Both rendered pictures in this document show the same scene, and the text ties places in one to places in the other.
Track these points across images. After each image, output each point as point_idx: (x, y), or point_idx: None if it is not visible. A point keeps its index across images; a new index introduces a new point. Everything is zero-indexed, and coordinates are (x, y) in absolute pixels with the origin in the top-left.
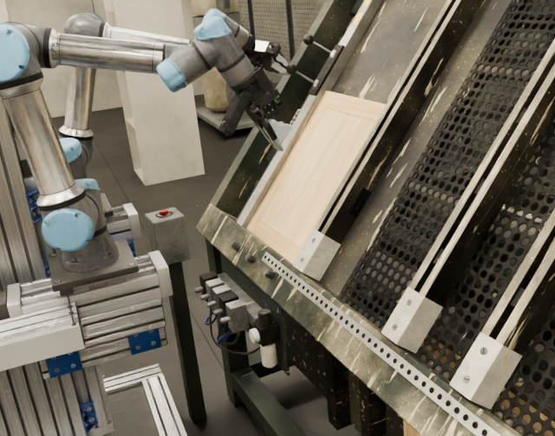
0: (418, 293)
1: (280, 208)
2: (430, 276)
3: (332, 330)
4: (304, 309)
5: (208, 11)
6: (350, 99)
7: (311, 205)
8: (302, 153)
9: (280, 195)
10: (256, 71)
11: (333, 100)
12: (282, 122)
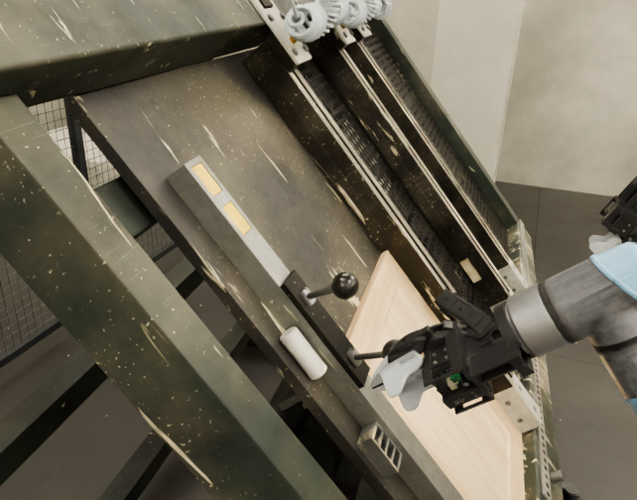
0: (510, 291)
1: (491, 494)
2: (501, 278)
3: (542, 385)
4: (547, 419)
5: None
6: (368, 312)
7: (476, 420)
8: (429, 438)
9: (479, 497)
10: None
11: (363, 345)
12: (593, 241)
